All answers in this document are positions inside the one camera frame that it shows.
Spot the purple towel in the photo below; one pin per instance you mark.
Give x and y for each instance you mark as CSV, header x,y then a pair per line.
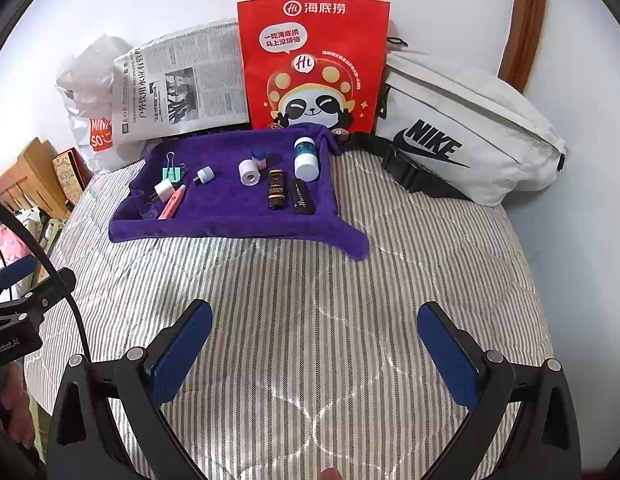
x,y
230,205

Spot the small clear plastic cup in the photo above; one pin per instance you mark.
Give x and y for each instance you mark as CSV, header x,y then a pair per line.
x,y
149,211

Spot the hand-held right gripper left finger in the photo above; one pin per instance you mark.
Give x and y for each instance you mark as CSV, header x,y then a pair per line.
x,y
185,345

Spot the person's left hand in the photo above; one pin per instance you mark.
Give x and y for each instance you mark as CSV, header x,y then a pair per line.
x,y
21,405

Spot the white waist bag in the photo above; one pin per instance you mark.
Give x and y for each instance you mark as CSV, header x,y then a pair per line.
x,y
480,110

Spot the small blue bottle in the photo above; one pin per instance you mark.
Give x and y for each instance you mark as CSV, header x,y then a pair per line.
x,y
259,155

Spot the person's right hand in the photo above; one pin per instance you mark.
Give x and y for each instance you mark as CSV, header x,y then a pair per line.
x,y
331,475

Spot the small white bottle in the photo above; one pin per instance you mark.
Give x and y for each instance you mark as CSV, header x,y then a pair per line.
x,y
206,175

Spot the red paper bag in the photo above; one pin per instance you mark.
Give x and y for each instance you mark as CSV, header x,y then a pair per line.
x,y
315,60

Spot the white plastic shopping bag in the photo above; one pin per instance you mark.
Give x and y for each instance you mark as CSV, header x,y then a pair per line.
x,y
85,85

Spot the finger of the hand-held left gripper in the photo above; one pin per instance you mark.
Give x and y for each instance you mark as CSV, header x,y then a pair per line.
x,y
15,270
45,292

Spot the striped bedsheet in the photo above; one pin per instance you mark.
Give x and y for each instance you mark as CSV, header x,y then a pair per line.
x,y
290,320

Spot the white charger plug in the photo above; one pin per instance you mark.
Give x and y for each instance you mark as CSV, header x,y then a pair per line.
x,y
165,192

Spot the black and gold tube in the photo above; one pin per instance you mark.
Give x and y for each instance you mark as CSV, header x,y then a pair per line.
x,y
276,190

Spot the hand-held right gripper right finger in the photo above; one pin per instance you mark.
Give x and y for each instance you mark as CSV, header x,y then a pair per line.
x,y
447,355

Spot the folded newspaper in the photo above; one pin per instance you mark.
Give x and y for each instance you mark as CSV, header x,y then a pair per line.
x,y
190,85

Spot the green binder clip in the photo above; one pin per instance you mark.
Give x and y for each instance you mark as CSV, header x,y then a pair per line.
x,y
172,175

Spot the brown wooden frame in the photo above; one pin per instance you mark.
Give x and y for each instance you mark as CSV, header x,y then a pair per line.
x,y
530,20

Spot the white bottle with blue label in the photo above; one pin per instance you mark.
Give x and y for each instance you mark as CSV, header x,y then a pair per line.
x,y
305,162

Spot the brown patterned box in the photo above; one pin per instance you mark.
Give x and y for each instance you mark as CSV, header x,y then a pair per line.
x,y
67,175

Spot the white dotted cloth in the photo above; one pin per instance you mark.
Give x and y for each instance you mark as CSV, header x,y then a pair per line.
x,y
32,222

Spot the pink highlighter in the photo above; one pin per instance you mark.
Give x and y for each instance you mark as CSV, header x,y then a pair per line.
x,y
172,204

